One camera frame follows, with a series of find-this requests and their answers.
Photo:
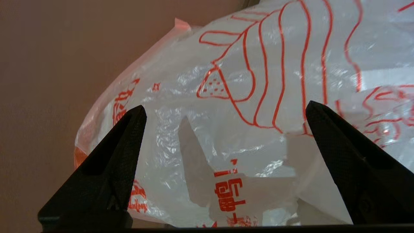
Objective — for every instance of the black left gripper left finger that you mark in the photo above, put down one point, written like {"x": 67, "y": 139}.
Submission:
{"x": 103, "y": 174}

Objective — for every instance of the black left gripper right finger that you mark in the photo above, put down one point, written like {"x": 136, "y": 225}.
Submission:
{"x": 365, "y": 168}

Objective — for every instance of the new red-printed plastic bag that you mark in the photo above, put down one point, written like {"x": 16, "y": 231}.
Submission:
{"x": 265, "y": 64}

